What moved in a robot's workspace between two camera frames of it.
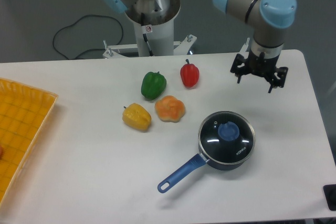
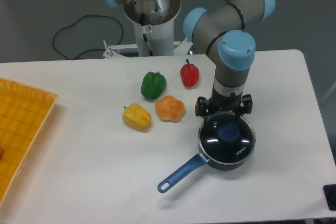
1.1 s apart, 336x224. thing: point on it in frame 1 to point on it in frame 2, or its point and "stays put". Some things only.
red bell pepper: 190,74 stays put
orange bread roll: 170,109 stays put
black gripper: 260,66 to 219,104
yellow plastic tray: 24,112 stays put
